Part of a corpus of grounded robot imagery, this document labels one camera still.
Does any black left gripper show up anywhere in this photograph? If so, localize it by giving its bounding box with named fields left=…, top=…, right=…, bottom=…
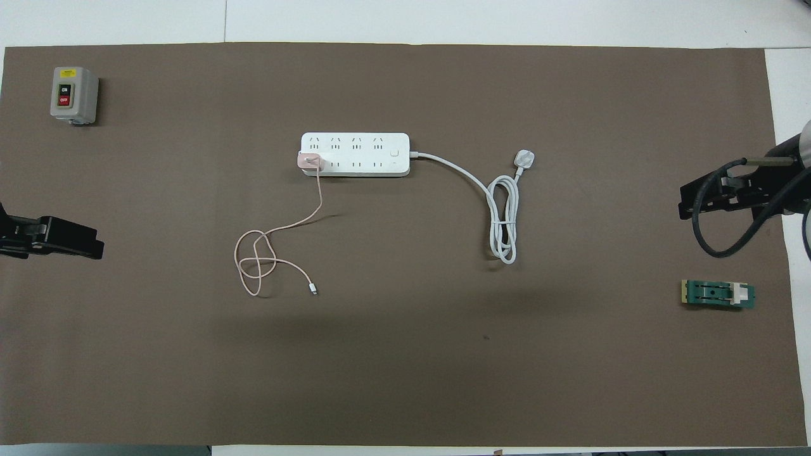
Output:
left=0, top=203, right=105, bottom=260

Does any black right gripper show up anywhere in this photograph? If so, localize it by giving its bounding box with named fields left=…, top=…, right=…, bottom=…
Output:
left=679, top=144, right=811, bottom=220

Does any pink charging cable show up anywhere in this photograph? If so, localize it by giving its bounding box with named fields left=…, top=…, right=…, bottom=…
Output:
left=233, top=158, right=324, bottom=297

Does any green circuit board module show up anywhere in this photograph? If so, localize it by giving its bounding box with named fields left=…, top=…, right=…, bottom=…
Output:
left=681, top=279, right=756, bottom=311

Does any brown table mat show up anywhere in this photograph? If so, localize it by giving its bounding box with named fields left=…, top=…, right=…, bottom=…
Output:
left=0, top=42, right=808, bottom=447

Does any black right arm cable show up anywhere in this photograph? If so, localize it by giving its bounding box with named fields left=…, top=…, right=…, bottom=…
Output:
left=691, top=156, right=798, bottom=259

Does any grey on-off switch box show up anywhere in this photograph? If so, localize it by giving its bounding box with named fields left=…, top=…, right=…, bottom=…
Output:
left=50, top=66, right=99, bottom=125

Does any white power cord with plug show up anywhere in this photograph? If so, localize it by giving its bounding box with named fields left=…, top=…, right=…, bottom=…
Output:
left=409, top=148, right=537, bottom=265

